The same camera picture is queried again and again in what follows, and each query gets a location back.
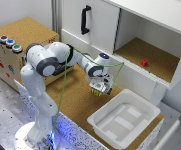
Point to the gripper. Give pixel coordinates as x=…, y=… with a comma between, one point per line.
x=101, y=83

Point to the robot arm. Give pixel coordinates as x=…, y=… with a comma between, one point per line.
x=35, y=83

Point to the yellow block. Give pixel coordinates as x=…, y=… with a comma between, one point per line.
x=96, y=94

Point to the pink block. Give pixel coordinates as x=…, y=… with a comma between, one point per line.
x=144, y=62

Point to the white plastic box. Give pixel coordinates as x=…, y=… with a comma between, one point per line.
x=123, y=123

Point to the white sliding door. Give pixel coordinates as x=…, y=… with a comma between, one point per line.
x=103, y=23

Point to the white cabinet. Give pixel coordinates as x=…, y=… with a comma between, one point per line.
x=156, y=13

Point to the green button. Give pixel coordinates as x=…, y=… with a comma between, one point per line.
x=16, y=47

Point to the wooden drawer box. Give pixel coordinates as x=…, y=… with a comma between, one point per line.
x=21, y=31

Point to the blue button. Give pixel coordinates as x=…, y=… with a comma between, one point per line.
x=10, y=42

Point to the red button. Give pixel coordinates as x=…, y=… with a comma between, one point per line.
x=3, y=38

